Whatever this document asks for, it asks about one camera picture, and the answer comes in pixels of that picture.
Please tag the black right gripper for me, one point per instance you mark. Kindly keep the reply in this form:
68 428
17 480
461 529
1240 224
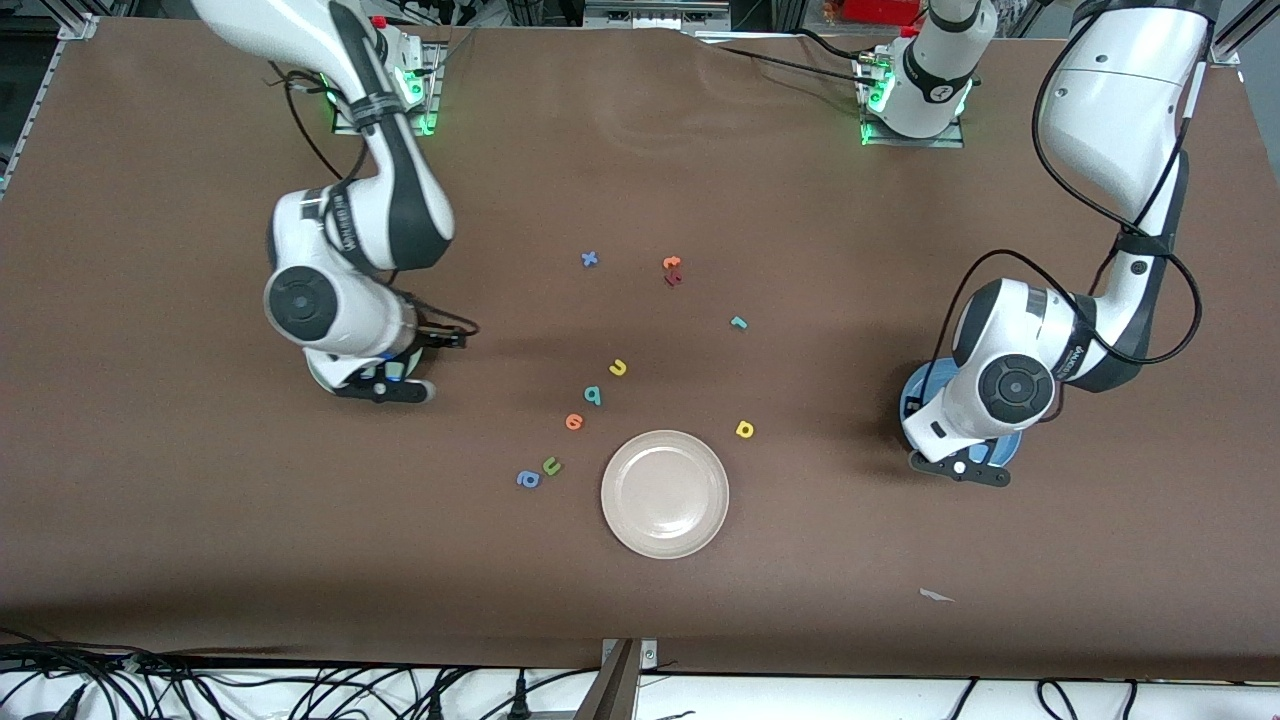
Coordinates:
428 339

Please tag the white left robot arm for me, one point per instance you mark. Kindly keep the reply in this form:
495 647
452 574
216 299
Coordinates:
1120 110

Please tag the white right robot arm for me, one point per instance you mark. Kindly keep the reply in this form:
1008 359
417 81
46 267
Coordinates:
340 230

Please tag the green plate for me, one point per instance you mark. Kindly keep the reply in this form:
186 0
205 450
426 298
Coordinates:
318 374

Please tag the blue foam letter a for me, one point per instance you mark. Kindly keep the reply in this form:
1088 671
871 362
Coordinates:
523 481

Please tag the beige plate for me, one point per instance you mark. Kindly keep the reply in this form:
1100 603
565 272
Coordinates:
665 494

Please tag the black power plug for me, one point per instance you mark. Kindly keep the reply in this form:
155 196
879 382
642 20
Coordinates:
518 698
435 706

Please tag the silver metal fixture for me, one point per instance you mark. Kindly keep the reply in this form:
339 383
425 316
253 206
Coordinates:
655 12

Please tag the blue plate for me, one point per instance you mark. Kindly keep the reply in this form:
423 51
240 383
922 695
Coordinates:
918 385

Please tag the red box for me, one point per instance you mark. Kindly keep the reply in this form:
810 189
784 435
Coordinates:
880 10

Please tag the white paper scrap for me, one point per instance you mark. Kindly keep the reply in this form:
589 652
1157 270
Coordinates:
935 596

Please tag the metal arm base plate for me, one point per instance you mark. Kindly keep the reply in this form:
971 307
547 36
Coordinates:
432 110
950 142

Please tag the metal table edge bracket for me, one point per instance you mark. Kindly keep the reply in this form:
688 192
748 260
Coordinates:
618 680

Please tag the aluminium frame corner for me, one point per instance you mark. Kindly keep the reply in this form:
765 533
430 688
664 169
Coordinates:
76 22

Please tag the aluminium frame rail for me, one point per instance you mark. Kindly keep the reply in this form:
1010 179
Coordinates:
1232 35

